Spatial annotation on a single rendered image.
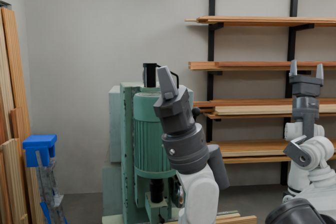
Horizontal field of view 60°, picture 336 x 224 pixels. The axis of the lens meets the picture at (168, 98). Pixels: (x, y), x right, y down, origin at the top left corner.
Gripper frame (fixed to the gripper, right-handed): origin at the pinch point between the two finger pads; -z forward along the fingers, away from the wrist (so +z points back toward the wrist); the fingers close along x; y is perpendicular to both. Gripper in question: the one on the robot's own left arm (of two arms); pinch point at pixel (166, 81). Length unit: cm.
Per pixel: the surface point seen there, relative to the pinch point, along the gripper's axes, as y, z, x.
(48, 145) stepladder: -102, 34, 82
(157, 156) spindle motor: -22, 33, 38
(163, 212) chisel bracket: -27, 57, 38
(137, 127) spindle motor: -27, 21, 41
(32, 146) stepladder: -110, 31, 79
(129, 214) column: -50, 66, 52
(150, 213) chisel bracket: -31, 55, 36
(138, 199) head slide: -40, 55, 47
